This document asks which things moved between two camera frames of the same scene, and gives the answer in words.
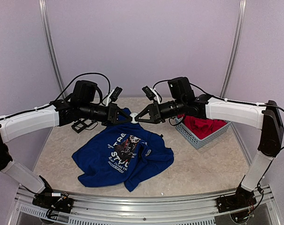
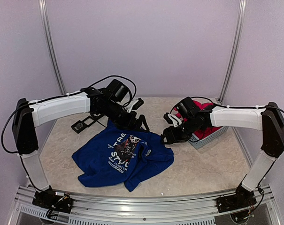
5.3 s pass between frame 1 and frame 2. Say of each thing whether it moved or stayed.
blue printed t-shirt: stayed
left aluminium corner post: stayed
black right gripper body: moved
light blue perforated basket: stayed
